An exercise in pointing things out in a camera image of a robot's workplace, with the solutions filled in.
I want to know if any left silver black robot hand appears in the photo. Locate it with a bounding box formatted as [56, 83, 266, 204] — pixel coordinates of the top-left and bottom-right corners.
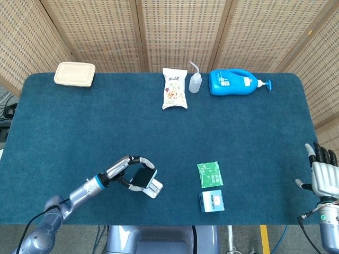
[105, 155, 157, 193]

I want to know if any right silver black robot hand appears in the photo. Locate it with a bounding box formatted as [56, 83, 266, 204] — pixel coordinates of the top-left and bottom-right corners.
[295, 141, 339, 198]

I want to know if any black smartphone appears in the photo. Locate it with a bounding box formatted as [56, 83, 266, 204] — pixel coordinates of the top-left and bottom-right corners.
[130, 166, 158, 188]

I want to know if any white folding phone stand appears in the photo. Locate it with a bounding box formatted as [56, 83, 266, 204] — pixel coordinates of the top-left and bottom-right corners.
[141, 177, 163, 198]

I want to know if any dark blue felt table mat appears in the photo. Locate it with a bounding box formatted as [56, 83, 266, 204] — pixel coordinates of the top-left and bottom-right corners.
[4, 71, 324, 226]

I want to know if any grey robot torso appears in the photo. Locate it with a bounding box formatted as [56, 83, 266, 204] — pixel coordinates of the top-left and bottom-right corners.
[105, 225, 221, 254]

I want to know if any green tea sachet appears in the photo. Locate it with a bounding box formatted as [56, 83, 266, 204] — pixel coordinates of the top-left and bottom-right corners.
[197, 161, 224, 189]

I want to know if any white snack bag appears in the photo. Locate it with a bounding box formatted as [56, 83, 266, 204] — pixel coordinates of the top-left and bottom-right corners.
[162, 68, 189, 110]

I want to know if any light blue cardboard box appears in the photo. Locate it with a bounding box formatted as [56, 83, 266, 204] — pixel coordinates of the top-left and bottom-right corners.
[199, 189, 225, 213]

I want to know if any beige lidded lunch box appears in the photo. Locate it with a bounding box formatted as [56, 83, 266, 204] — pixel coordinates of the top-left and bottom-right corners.
[53, 61, 96, 88]

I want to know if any metal pole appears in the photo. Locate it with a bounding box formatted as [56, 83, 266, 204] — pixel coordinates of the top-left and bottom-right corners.
[227, 225, 236, 254]

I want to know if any clear squeeze wash bottle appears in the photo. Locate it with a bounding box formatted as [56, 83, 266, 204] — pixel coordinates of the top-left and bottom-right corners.
[188, 60, 203, 94]

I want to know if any dark floor equipment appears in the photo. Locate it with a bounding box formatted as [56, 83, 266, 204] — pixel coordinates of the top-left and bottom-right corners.
[0, 119, 11, 141]

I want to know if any blue pump bottle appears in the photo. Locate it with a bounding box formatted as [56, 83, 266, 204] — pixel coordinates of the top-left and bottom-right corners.
[208, 69, 273, 96]

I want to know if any woven bamboo folding screen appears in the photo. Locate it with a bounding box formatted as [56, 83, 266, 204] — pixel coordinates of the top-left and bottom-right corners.
[0, 0, 339, 170]

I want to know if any black cable with plug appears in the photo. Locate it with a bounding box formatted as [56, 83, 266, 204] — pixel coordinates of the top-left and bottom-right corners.
[296, 205, 325, 254]

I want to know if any blue cable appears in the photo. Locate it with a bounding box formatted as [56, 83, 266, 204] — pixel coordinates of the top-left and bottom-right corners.
[271, 225, 289, 254]

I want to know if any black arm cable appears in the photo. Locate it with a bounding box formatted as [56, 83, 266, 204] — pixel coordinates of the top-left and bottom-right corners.
[19, 198, 70, 254]

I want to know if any black cable bundle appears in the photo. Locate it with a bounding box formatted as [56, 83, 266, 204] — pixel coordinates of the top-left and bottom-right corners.
[0, 102, 18, 120]

